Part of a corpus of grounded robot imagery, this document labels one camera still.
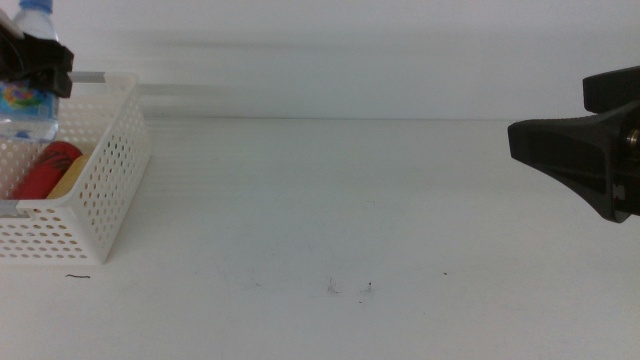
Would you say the small water bottle blue cap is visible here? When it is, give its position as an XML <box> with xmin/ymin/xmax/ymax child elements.
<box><xmin>0</xmin><ymin>0</ymin><xmax>61</xmax><ymax>143</ymax></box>

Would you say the red cola can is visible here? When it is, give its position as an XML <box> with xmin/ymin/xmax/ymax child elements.
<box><xmin>9</xmin><ymin>140</ymin><xmax>84</xmax><ymax>201</ymax></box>

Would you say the yellow tea bottle green label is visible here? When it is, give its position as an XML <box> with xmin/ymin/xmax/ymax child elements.
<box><xmin>47</xmin><ymin>154</ymin><xmax>92</xmax><ymax>201</ymax></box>

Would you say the white perforated plastic basket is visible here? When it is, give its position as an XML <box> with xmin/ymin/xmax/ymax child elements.
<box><xmin>0</xmin><ymin>72</ymin><xmax>151</xmax><ymax>266</ymax></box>

